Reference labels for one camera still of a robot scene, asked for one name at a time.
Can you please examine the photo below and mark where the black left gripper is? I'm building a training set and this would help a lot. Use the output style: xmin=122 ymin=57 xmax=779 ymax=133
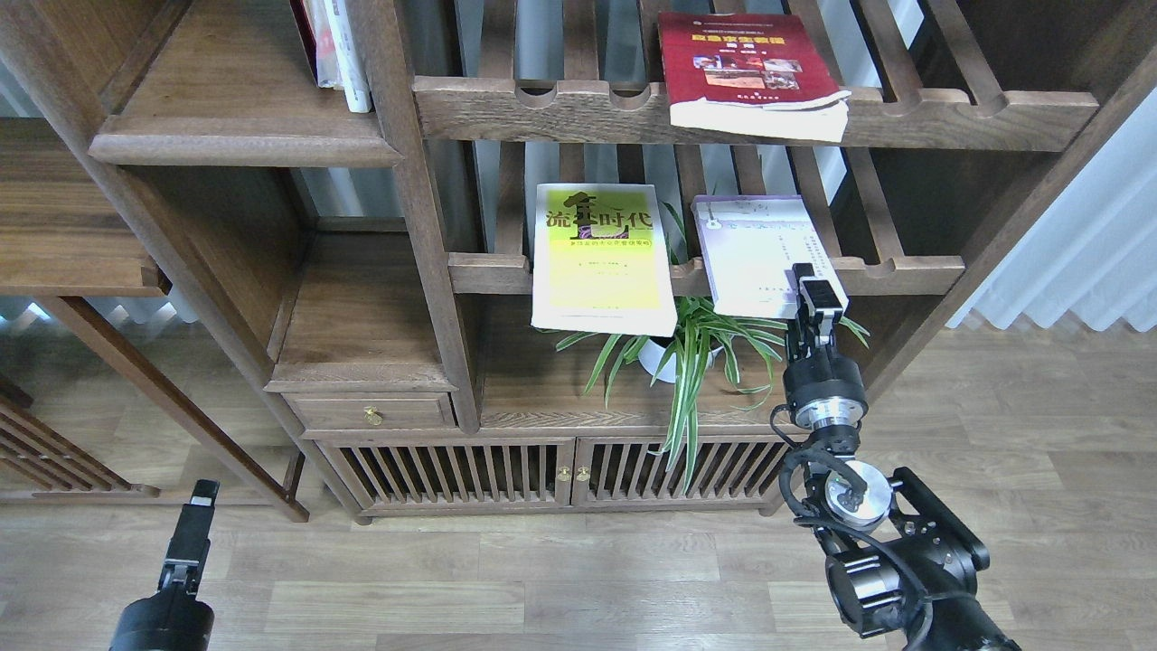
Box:
xmin=110 ymin=479 xmax=220 ymax=650

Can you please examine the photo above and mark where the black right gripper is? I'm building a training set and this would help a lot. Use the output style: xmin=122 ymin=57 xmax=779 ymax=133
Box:
xmin=784 ymin=262 xmax=868 ymax=410

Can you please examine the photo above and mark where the white lavender book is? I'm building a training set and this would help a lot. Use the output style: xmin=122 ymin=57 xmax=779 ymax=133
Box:
xmin=691 ymin=197 xmax=850 ymax=320

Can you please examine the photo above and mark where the yellow green book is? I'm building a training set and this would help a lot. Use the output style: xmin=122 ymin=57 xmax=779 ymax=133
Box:
xmin=531 ymin=183 xmax=676 ymax=336

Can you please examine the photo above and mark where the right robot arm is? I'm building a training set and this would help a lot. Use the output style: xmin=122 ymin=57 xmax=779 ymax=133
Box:
xmin=778 ymin=262 xmax=1017 ymax=650

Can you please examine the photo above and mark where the green spider plant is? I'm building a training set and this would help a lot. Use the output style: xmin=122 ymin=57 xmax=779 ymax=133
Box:
xmin=553 ymin=201 xmax=870 ymax=494

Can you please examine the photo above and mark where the white plant pot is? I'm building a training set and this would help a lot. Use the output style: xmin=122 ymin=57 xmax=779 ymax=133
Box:
xmin=638 ymin=336 xmax=681 ymax=384

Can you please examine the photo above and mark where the brass drawer knob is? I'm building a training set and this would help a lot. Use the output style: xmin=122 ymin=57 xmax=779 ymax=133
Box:
xmin=363 ymin=406 xmax=384 ymax=426

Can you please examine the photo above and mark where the red paperback book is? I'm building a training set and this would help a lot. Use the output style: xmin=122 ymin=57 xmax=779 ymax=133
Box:
xmin=658 ymin=12 xmax=850 ymax=143

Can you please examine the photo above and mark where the white pleated curtain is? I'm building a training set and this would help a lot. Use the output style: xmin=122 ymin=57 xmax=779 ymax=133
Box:
xmin=949 ymin=94 xmax=1156 ymax=331

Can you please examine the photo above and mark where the wooden side furniture left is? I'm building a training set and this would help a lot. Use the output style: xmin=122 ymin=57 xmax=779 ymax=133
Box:
xmin=1 ymin=117 xmax=307 ymax=521

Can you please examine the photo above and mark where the dark wooden bookshelf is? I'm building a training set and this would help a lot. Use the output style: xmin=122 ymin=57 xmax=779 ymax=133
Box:
xmin=3 ymin=1 xmax=1154 ymax=521

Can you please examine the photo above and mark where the upright white book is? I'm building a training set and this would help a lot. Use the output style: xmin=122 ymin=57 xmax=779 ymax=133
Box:
xmin=309 ymin=1 xmax=373 ymax=114

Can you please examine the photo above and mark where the upright dark red book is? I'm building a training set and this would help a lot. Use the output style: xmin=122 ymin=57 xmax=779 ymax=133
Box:
xmin=289 ymin=0 xmax=318 ymax=82

